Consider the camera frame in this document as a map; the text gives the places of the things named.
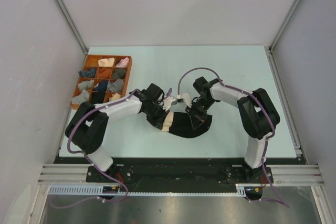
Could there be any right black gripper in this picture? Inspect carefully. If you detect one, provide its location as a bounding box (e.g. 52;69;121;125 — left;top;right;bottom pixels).
185;98;216;130

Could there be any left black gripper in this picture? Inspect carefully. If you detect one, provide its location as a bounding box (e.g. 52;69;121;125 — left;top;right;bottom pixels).
144;102;170;130

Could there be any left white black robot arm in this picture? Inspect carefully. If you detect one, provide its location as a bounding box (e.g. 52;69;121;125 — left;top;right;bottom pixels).
65;83;169;182

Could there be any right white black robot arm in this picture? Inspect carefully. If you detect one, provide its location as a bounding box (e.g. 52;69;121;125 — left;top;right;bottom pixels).
185;77;280;183

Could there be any beige rolled cloth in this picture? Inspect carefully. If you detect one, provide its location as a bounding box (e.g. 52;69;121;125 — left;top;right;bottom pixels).
109;93;121;102

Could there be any grey striped rolled cloth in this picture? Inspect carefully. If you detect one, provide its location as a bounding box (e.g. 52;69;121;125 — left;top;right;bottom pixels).
107;79;124;93

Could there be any dark grey rolled cloth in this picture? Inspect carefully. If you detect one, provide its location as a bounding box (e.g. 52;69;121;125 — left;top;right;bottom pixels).
111;68;127;80

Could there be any pink white rolled cloth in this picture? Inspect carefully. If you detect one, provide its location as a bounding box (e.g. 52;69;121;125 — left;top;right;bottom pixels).
115;57;130;68

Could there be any navy blue rolled cloth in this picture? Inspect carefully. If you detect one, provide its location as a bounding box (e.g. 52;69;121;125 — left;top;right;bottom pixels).
92;80;109;92

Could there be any black rolled cloth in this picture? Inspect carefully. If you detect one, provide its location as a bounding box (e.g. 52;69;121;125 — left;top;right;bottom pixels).
89;91;106;104

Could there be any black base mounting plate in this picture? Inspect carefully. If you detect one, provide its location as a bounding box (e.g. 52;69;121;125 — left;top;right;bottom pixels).
53;156;307;192

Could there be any orange wooden divided tray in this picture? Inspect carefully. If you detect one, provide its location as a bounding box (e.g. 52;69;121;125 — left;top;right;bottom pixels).
70;55;133;110

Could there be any orange rolled cloth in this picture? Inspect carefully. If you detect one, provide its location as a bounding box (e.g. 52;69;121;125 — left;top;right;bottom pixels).
97;68;112;79

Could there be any cream rolled cloth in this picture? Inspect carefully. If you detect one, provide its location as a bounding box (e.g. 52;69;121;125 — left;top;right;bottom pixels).
98;58;115;68

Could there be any grey striped corner cloth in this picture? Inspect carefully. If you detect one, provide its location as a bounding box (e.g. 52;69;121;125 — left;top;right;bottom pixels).
71;90;90;105

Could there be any navy striped rolled cloth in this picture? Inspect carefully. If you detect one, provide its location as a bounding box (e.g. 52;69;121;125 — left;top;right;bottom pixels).
78;67;97;78

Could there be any light grey rolled cloth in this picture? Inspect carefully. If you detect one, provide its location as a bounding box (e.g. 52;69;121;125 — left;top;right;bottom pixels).
77;80;94;91

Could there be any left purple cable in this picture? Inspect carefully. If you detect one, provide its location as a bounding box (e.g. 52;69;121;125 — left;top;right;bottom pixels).
48;87;174;209

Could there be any white slotted cable duct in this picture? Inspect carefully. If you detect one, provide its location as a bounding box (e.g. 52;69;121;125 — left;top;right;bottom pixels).
48;184;256;197

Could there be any aluminium frame rail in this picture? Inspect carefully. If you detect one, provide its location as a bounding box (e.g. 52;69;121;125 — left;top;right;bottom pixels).
37;163;328;185

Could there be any left aluminium corner post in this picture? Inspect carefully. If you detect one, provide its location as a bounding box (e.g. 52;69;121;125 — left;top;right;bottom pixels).
54;0;88;55

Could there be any aluminium corner post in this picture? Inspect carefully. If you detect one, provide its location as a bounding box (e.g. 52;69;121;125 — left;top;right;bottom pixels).
268;0;303;53
54;0;88;55

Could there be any right aluminium corner post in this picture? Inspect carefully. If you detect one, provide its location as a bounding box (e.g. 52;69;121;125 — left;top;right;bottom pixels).
268;0;303;53

